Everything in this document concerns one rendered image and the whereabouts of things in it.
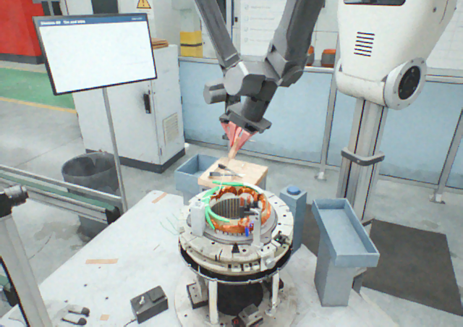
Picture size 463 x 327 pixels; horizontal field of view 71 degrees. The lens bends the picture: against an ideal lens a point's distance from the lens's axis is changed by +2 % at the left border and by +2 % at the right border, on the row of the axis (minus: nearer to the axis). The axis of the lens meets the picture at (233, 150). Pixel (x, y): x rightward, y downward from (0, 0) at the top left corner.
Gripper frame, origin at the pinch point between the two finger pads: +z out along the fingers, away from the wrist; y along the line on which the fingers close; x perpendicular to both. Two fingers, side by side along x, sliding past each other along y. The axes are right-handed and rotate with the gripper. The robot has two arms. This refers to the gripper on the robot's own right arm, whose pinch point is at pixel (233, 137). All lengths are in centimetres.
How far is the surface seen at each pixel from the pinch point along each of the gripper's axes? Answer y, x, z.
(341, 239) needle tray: 19.9, 42.6, 16.7
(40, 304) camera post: 76, -3, 2
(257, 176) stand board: 2.8, 10.8, 12.4
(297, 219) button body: 4.8, 26.7, 25.4
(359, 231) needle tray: 16, 47, 15
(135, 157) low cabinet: -128, -171, 103
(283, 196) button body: 5.2, 21.4, 16.8
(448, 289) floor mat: -86, 104, 120
